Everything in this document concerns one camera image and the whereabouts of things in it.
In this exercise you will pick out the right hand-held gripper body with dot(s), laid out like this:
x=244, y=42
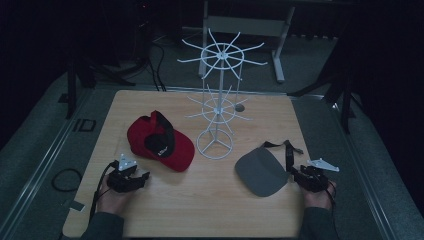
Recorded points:
x=313, y=180

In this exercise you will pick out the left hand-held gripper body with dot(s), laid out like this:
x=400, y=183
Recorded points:
x=121, y=181

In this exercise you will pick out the red and black cap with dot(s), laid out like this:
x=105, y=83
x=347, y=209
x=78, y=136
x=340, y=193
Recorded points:
x=178, y=156

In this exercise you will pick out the person's right hand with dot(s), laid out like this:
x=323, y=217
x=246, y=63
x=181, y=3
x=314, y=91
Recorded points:
x=318, y=199

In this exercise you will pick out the person's left hand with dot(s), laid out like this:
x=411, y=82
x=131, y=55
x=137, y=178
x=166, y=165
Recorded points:
x=113, y=200

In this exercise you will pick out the grey tape piece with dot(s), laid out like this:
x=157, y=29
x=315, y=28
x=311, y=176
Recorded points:
x=76, y=205

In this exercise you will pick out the black tripod stand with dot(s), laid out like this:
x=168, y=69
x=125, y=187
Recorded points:
x=71, y=90
x=346, y=106

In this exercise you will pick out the grey round table grommet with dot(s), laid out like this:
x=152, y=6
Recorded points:
x=239, y=107

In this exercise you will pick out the metal floor rail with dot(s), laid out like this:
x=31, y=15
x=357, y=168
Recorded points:
x=40, y=166
x=363, y=173

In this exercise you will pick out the white metal desk frame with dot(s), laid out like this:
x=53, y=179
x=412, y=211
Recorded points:
x=246, y=26

